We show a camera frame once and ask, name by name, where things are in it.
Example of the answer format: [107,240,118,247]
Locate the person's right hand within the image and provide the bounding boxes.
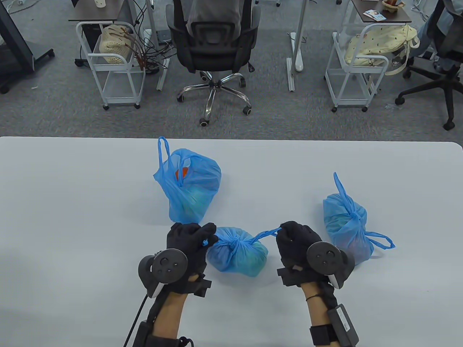
[276,221,339,300]

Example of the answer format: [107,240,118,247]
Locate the person's left hand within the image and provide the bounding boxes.
[150,222,218,297]

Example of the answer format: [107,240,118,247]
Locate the blue plastic bag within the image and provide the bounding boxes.
[153,136,222,226]
[202,227,282,278]
[323,172,396,269]

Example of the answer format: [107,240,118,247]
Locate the person's left forearm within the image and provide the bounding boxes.
[152,291,188,347]

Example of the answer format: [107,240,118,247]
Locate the person's right forearm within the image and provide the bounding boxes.
[301,282,335,347]

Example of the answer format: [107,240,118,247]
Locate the black forearm sensor box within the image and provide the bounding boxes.
[132,320,152,347]
[327,304,359,347]

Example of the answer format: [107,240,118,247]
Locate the cream knit bag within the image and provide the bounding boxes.
[98,25,136,65]

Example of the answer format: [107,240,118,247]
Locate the yellow patterned cloth bag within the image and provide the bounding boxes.
[344,25,420,76]

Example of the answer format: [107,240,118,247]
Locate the brown desk top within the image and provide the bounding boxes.
[350,0,412,24]
[69,0,127,21]

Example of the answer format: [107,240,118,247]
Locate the grey tracking controller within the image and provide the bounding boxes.
[306,241,356,289]
[138,249,188,299]

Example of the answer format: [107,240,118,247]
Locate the white rolling cart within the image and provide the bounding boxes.
[324,23,389,112]
[76,21,146,110]

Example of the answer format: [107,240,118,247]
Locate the black chair chrome base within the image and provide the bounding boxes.
[166,0,262,127]

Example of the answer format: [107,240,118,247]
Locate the white desk leg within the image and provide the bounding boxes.
[145,0,170,91]
[286,0,308,91]

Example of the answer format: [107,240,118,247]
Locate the black stand base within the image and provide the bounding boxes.
[0,0,55,94]

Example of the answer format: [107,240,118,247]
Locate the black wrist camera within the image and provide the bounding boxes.
[277,267,302,288]
[188,277,212,297]

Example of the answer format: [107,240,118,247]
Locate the black forearm strap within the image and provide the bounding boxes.
[309,325,337,346]
[146,336,194,347]

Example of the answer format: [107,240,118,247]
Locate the black cable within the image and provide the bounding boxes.
[123,295,149,347]

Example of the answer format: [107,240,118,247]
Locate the tangled dark cables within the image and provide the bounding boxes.
[123,0,178,74]

